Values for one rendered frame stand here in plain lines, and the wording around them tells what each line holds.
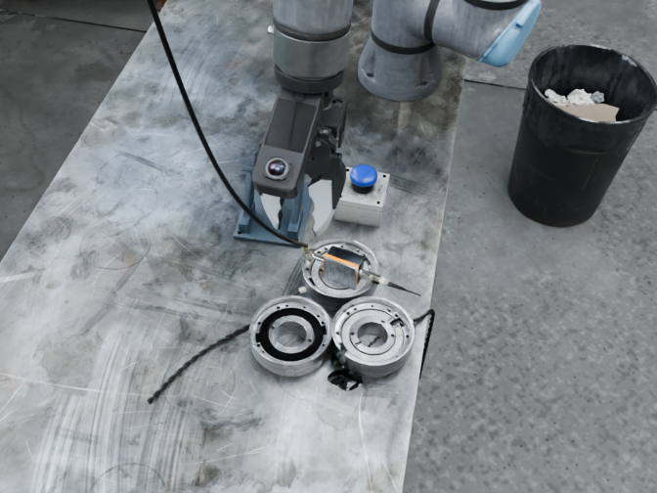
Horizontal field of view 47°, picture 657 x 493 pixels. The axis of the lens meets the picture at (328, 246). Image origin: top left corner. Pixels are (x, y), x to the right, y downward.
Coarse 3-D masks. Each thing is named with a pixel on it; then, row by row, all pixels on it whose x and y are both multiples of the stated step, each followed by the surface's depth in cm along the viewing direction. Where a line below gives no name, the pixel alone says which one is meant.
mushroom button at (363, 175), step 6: (354, 168) 110; (360, 168) 110; (366, 168) 110; (372, 168) 110; (354, 174) 109; (360, 174) 109; (366, 174) 109; (372, 174) 109; (354, 180) 109; (360, 180) 108; (366, 180) 108; (372, 180) 109; (360, 186) 109; (366, 186) 109
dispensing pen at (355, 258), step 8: (304, 248) 101; (336, 248) 100; (312, 256) 101; (320, 256) 101; (336, 256) 99; (344, 256) 99; (352, 256) 99; (360, 256) 99; (360, 264) 98; (360, 272) 99; (368, 272) 99; (368, 280) 99; (376, 280) 99; (384, 280) 99; (400, 288) 98
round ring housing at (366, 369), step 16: (352, 304) 99; (368, 304) 99; (384, 304) 99; (336, 320) 97; (368, 320) 98; (384, 320) 98; (336, 336) 96; (352, 336) 96; (384, 336) 98; (336, 352) 95; (368, 352) 95; (384, 352) 95; (400, 352) 95; (352, 368) 94; (368, 368) 93; (384, 368) 93
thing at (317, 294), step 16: (336, 240) 105; (352, 240) 105; (304, 256) 103; (368, 256) 105; (304, 272) 101; (320, 272) 103; (336, 288) 101; (368, 288) 100; (320, 304) 102; (336, 304) 100
